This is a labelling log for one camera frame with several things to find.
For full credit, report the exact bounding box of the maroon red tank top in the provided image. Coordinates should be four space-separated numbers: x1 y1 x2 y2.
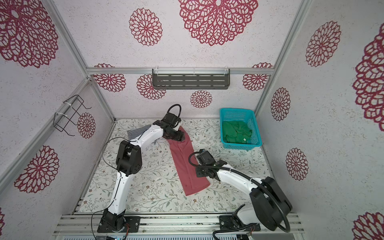
168 127 211 196

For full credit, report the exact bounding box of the blue white striped tank top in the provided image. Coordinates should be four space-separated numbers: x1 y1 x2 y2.
127 125 151 141

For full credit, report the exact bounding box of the green tank top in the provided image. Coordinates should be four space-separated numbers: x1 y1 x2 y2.
222 121 253 144

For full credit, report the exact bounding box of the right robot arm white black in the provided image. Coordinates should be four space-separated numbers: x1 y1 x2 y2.
194 165 292 233

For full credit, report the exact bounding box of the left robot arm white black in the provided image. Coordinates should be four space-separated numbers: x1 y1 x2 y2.
106 124 185 217

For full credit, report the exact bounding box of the floral table mat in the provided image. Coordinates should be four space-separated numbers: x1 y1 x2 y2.
77 119 272 213

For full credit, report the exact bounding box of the teal plastic basket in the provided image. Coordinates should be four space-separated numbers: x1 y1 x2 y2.
220 108 262 151

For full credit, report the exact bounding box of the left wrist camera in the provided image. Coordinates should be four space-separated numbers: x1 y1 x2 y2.
162 104 182 128

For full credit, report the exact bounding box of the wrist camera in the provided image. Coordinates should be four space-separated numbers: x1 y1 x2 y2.
162 104 182 128
197 149 216 166

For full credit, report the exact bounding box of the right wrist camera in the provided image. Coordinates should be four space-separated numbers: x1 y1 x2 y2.
197 149 216 166

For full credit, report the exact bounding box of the grey metal wall shelf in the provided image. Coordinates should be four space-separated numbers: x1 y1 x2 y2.
152 69 231 90

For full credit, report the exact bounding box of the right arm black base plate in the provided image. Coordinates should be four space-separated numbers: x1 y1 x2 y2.
219 215 261 233

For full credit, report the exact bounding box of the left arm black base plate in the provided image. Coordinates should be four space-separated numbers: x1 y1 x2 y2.
97 213 141 233

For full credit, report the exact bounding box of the black wire wall rack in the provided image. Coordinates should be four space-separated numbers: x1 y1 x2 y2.
53 95 91 137

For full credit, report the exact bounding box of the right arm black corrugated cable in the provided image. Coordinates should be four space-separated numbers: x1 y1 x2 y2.
188 151 291 240

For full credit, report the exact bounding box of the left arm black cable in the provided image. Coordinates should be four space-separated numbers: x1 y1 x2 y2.
90 136 133 240

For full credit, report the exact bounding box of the aluminium front rail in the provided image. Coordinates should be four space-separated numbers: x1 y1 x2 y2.
53 212 305 236

